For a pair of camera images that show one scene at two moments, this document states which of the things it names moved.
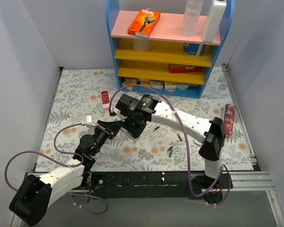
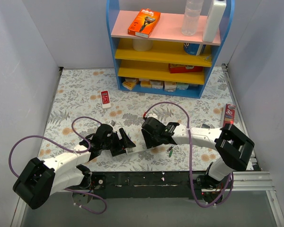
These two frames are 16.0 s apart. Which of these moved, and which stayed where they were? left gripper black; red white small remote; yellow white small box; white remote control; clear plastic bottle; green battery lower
Moved: white remote control; left gripper black
Stayed: yellow white small box; red white small remote; clear plastic bottle; green battery lower
